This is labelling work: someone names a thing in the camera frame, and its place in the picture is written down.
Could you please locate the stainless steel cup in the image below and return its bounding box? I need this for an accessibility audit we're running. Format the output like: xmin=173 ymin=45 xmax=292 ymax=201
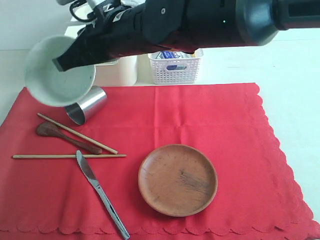
xmin=64 ymin=85 xmax=108 ymax=125

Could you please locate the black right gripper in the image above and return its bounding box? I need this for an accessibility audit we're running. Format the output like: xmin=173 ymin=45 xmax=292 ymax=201
xmin=52 ymin=0 xmax=190 ymax=72

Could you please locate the pale green bowl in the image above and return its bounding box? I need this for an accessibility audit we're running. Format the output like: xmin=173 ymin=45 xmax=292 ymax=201
xmin=24 ymin=35 xmax=96 ymax=107

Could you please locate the stainless steel table knife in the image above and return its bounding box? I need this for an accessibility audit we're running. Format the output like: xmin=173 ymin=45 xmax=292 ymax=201
xmin=75 ymin=150 xmax=131 ymax=240

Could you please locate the blue white milk carton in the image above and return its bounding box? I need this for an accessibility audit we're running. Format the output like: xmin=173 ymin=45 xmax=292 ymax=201
xmin=156 ymin=51 xmax=194 ymax=71

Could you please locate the wooden chopstick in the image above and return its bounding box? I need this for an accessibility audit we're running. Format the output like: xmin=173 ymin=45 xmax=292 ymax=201
xmin=37 ymin=112 xmax=118 ymax=154
xmin=12 ymin=154 xmax=127 ymax=159

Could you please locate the cream plastic storage bin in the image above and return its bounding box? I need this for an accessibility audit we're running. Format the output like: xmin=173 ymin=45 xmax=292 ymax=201
xmin=93 ymin=55 xmax=138 ymax=87

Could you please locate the white perforated plastic basket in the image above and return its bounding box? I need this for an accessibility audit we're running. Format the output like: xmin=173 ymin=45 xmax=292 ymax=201
xmin=148 ymin=49 xmax=204 ymax=85

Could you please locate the red scalloped table cloth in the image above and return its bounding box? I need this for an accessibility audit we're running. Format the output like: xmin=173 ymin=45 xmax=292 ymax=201
xmin=0 ymin=83 xmax=320 ymax=240

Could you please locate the dark wooden spoon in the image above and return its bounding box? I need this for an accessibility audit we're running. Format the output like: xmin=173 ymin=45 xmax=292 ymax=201
xmin=35 ymin=121 xmax=103 ymax=155

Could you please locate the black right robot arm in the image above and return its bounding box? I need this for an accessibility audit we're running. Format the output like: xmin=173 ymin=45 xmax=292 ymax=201
xmin=53 ymin=0 xmax=320 ymax=72

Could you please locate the brown wooden plate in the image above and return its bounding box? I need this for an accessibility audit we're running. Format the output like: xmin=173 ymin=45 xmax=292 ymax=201
xmin=138 ymin=144 xmax=218 ymax=217

